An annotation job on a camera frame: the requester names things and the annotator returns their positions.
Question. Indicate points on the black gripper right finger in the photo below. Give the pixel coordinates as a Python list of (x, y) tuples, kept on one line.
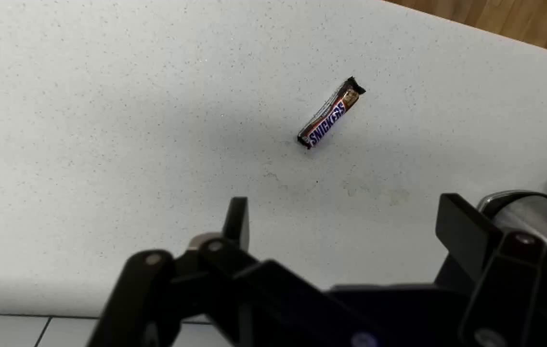
[(497, 259)]

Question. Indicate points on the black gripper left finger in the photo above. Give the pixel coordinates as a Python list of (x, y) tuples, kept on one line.
[(253, 303)]

